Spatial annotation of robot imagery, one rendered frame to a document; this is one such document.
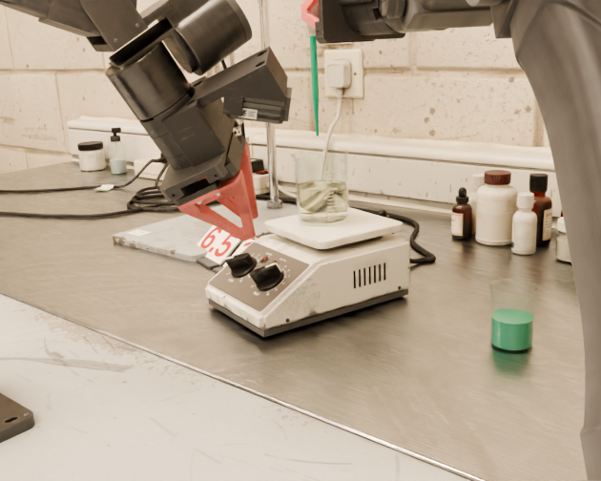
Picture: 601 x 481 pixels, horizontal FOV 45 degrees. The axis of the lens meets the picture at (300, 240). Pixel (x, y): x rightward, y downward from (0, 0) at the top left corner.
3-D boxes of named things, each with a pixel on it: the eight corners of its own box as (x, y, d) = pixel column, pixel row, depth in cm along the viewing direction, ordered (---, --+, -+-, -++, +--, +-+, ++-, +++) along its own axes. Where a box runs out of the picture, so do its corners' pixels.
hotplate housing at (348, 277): (263, 342, 73) (259, 266, 71) (204, 306, 84) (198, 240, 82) (426, 292, 85) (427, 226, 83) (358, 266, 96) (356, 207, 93)
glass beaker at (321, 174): (330, 214, 89) (328, 144, 86) (362, 224, 84) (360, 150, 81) (280, 223, 85) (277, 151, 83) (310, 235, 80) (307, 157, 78)
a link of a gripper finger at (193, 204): (282, 198, 75) (235, 125, 70) (278, 239, 69) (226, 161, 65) (226, 223, 77) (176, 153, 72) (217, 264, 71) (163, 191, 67)
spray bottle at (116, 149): (127, 171, 174) (122, 126, 171) (128, 173, 170) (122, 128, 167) (111, 172, 173) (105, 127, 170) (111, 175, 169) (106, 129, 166)
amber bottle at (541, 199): (523, 246, 101) (526, 177, 98) (519, 239, 104) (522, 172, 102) (552, 246, 100) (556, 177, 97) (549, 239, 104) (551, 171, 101)
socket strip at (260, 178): (259, 196, 140) (258, 173, 139) (134, 177, 165) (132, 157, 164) (279, 190, 144) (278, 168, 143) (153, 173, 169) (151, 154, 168)
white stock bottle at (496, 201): (522, 244, 101) (525, 174, 99) (485, 248, 101) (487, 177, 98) (506, 235, 107) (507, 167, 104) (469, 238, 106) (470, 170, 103)
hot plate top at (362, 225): (319, 250, 76) (319, 242, 75) (260, 228, 85) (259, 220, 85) (406, 230, 82) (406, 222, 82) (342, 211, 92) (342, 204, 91)
